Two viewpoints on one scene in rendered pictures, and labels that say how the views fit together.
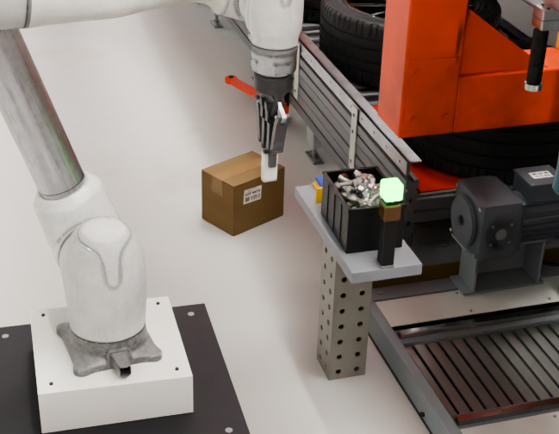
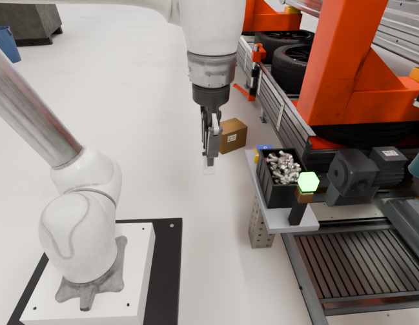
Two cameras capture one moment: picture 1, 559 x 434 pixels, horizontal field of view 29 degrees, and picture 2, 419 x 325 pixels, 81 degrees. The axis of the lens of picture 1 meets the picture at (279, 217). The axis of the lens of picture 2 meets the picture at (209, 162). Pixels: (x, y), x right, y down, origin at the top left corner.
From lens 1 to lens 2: 165 cm
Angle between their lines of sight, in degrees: 15
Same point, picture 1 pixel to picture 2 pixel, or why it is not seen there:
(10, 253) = (130, 154)
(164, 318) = (142, 244)
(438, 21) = (348, 54)
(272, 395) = (221, 255)
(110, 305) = (68, 267)
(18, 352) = not seen: hidden behind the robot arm
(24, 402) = not seen: hidden behind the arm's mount
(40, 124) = (18, 117)
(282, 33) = (215, 32)
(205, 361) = (167, 271)
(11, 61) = not seen: outside the picture
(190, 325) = (168, 236)
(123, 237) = (75, 219)
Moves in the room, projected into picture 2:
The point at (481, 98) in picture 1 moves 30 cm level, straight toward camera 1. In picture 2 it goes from (362, 106) to (365, 140)
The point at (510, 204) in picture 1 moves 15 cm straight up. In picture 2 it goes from (371, 171) to (387, 143)
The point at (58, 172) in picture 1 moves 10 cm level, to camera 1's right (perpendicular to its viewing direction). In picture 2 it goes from (49, 153) to (82, 158)
